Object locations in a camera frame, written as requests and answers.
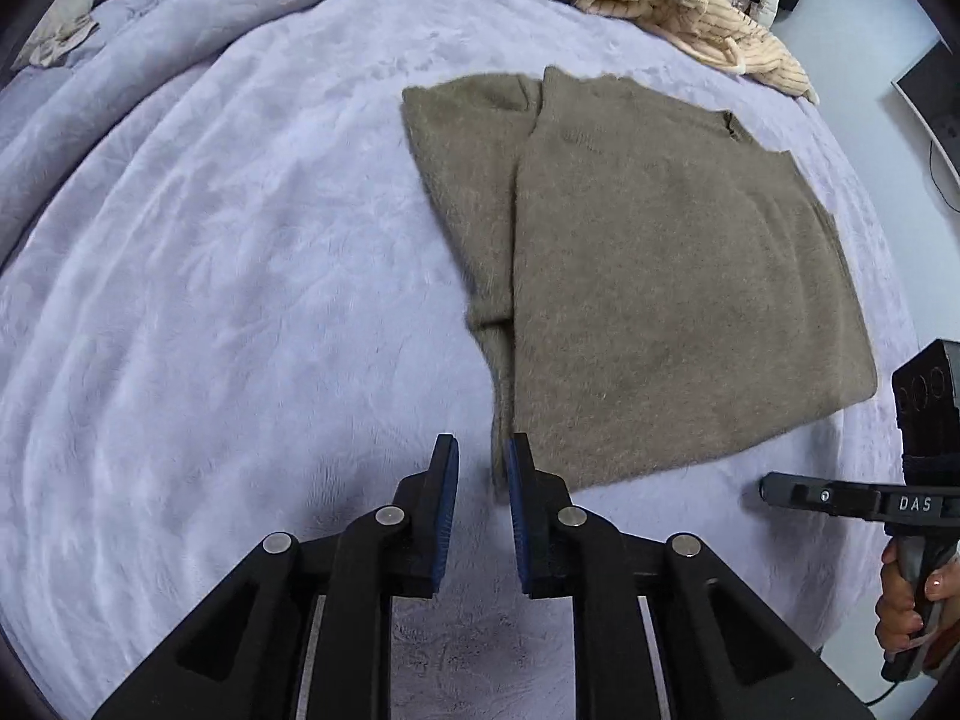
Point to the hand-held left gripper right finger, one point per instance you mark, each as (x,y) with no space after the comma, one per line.
(517,510)

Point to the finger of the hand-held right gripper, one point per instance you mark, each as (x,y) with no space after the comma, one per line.
(817,496)

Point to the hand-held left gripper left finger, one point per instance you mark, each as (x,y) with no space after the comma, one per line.
(448,495)

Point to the olive knit sweater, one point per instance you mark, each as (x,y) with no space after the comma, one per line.
(675,277)

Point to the person's right hand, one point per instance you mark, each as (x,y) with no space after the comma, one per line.
(892,607)

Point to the lavender plush blanket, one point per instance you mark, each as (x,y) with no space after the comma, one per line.
(225,315)

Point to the white monitor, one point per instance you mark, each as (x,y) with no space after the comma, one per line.
(934,97)

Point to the cream striped garment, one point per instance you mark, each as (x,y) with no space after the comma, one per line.
(757,52)

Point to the small beige crumpled cloth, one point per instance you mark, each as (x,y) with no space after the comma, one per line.
(56,41)

